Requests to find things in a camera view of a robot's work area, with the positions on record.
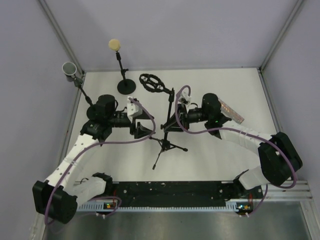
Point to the glitter rhinestone microphone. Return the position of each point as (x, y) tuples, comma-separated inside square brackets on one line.
[(229, 112)]

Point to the black round-base mic stand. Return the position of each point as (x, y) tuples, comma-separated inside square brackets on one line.
[(126, 86)]

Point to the black tripod shock-mount stand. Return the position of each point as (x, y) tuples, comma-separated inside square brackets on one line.
[(153, 84)]

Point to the cream yellow microphone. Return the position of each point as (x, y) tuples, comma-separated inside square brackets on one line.
[(114, 45)]

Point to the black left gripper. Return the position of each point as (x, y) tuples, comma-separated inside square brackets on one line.
[(141, 131)]

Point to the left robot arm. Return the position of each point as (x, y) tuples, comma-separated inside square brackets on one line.
[(58, 197)]

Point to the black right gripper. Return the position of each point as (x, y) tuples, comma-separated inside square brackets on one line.
[(183, 116)]

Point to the aluminium frame rail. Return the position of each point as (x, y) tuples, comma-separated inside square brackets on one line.
[(104, 203)]

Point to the black left round-base stand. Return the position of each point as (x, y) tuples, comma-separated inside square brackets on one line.
[(85, 93)]

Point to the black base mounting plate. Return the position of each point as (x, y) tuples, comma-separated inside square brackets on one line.
[(180, 193)]

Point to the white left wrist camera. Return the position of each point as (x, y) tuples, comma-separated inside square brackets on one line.
[(133, 110)]

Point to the grey microphone on left stand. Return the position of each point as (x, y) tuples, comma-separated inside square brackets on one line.
[(69, 69)]

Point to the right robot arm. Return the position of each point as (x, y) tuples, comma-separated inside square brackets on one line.
[(278, 158)]

